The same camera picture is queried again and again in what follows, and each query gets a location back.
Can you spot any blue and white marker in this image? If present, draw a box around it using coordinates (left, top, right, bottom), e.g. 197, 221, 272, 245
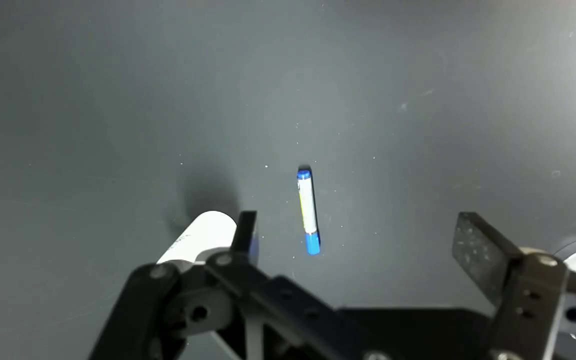
294, 163, 325, 258

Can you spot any white ceramic mug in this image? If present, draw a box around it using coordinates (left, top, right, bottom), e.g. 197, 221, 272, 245
157, 208, 241, 266

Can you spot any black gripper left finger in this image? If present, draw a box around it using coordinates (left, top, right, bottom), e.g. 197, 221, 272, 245
91, 210, 337, 360

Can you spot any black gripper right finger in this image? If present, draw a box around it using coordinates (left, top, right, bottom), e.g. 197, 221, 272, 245
451, 210, 576, 360

